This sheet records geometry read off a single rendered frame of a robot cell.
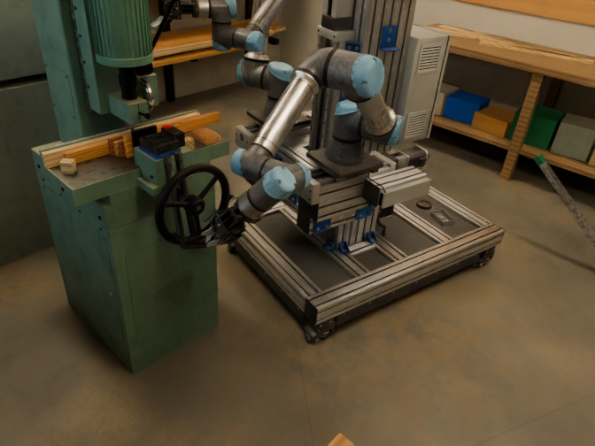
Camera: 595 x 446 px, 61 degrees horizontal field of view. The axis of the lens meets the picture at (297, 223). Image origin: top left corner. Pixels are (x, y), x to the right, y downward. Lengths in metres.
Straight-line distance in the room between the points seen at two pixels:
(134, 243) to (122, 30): 0.70
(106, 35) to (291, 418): 1.48
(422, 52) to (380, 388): 1.40
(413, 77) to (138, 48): 1.13
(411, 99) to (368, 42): 0.36
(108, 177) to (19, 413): 1.00
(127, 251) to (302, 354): 0.90
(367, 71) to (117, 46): 0.76
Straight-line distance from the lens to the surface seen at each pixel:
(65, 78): 1.97
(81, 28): 1.85
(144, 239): 1.86
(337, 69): 1.50
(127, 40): 1.69
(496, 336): 2.60
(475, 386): 2.34
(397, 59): 2.22
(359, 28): 2.09
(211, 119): 2.04
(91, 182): 1.67
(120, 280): 1.90
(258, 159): 1.36
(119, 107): 1.83
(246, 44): 2.03
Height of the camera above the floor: 1.68
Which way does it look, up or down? 33 degrees down
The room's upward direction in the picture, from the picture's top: 5 degrees clockwise
